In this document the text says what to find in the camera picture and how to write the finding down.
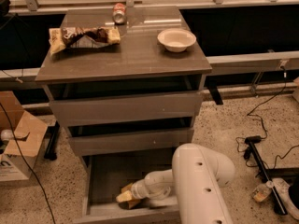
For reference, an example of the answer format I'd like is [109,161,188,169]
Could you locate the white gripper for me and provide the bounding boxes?
[116,170,174,203]

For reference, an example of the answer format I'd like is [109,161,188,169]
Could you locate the yellow sponge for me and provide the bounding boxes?
[126,198,141,209]

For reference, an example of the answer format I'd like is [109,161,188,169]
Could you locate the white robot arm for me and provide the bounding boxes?
[116,143,235,224]

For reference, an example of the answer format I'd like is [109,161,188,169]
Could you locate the grey open bottom drawer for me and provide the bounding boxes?
[73,147,179,224]

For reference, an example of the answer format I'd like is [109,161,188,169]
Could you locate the grey middle drawer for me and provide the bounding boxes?
[69,128,194,156]

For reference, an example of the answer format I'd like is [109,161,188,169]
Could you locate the grey top drawer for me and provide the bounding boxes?
[50,91,202,127]

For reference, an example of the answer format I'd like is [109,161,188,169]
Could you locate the grey drawer cabinet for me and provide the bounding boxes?
[35,6,213,224]

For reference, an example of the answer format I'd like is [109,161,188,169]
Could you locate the cardboard box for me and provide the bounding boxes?
[0,91,48,182]

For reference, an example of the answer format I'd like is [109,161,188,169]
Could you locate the plastic bottle on floor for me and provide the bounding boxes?
[252,181,274,203]

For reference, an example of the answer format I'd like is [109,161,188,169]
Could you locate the black metal stand leg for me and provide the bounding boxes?
[245,136,288,216]

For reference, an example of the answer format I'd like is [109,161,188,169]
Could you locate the white shoe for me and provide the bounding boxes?
[273,178,299,220]

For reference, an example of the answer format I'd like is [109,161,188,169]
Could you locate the white bowl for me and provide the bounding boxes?
[157,28,196,52]

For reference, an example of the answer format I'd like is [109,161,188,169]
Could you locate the brown chip bag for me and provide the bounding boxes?
[49,27,121,55]

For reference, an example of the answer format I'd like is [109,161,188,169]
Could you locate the red soda can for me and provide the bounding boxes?
[112,3,126,24]

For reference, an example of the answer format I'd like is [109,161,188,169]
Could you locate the black cable on right floor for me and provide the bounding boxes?
[235,65,299,177]

